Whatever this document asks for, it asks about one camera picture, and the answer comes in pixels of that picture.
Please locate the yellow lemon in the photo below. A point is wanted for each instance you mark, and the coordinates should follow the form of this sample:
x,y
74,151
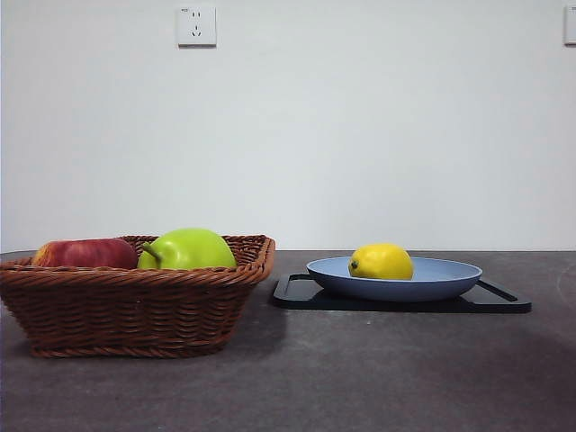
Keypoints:
x,y
382,263

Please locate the blue round plate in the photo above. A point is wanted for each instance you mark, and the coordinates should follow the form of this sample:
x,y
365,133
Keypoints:
x,y
445,281

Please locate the brown wicker basket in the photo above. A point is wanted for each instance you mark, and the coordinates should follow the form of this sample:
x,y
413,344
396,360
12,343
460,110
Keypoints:
x,y
135,310

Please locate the green apple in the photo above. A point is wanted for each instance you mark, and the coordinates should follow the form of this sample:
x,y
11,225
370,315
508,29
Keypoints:
x,y
193,252

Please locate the black flat tray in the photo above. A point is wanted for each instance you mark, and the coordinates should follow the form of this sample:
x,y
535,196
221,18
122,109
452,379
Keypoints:
x,y
405,307

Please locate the red apple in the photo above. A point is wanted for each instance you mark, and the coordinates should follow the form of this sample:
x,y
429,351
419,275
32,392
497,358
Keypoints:
x,y
85,254

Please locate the white wall socket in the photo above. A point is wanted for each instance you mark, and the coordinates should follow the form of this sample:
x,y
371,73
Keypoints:
x,y
196,38

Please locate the white wall plate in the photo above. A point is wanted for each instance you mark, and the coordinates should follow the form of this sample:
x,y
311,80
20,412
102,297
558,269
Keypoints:
x,y
570,27

